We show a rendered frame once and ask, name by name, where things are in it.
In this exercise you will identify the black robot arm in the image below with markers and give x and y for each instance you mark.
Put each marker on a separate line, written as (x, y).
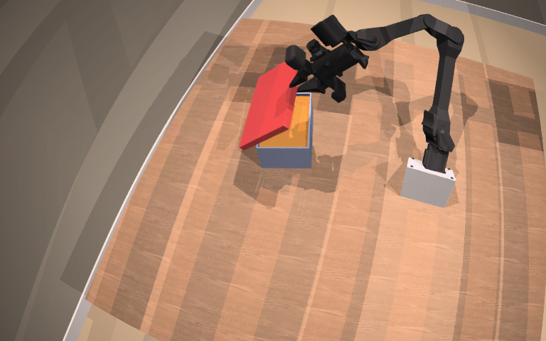
(436, 121)

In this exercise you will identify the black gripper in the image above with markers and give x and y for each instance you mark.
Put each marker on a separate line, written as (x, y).
(324, 71)

